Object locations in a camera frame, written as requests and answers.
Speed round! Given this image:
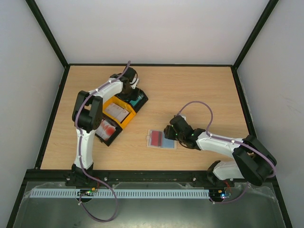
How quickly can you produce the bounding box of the beige card holder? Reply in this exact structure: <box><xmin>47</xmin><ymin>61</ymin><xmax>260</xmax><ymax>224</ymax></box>
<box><xmin>146</xmin><ymin>129</ymin><xmax>177</xmax><ymax>150</ymax></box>

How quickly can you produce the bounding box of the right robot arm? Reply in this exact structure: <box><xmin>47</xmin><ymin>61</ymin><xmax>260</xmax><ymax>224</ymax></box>
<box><xmin>164</xmin><ymin>115</ymin><xmax>277</xmax><ymax>186</ymax></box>

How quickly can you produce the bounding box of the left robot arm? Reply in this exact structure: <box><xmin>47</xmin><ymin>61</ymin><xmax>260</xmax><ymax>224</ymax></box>
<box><xmin>72</xmin><ymin>64</ymin><xmax>140</xmax><ymax>176</ymax></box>

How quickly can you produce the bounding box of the teal card stack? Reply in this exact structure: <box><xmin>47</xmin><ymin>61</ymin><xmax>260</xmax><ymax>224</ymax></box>
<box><xmin>129</xmin><ymin>94</ymin><xmax>143</xmax><ymax>108</ymax></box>

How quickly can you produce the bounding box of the yellow card bin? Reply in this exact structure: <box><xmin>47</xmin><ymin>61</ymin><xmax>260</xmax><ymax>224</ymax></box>
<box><xmin>103</xmin><ymin>96</ymin><xmax>136</xmax><ymax>129</ymax></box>

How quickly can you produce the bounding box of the black bin with teal cards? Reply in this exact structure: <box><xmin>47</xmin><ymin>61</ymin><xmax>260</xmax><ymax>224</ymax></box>
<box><xmin>127</xmin><ymin>89</ymin><xmax>149</xmax><ymax>113</ymax></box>

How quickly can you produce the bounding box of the white card stack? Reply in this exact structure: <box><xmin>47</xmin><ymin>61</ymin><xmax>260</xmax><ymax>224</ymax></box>
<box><xmin>105</xmin><ymin>103</ymin><xmax>130</xmax><ymax>123</ymax></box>

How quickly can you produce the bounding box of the black bin with red cards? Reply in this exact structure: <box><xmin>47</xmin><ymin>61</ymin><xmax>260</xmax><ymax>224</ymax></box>
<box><xmin>95</xmin><ymin>114</ymin><xmax>123</xmax><ymax>147</ymax></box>

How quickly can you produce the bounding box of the red patterned card stack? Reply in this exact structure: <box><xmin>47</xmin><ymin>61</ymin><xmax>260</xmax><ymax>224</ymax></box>
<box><xmin>95</xmin><ymin>119</ymin><xmax>116</xmax><ymax>141</ymax></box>

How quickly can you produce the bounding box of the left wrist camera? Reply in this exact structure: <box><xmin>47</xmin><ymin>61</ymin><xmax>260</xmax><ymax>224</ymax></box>
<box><xmin>130</xmin><ymin>77</ymin><xmax>139</xmax><ymax>89</ymax></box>

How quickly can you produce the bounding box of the black aluminium frame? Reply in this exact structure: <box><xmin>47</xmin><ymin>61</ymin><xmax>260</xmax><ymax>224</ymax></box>
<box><xmin>6</xmin><ymin>0</ymin><xmax>294</xmax><ymax>228</ymax></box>

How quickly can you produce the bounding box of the light blue slotted cable duct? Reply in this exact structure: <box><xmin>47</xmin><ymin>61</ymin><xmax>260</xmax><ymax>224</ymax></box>
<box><xmin>29</xmin><ymin>189</ymin><xmax>209</xmax><ymax>199</ymax></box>

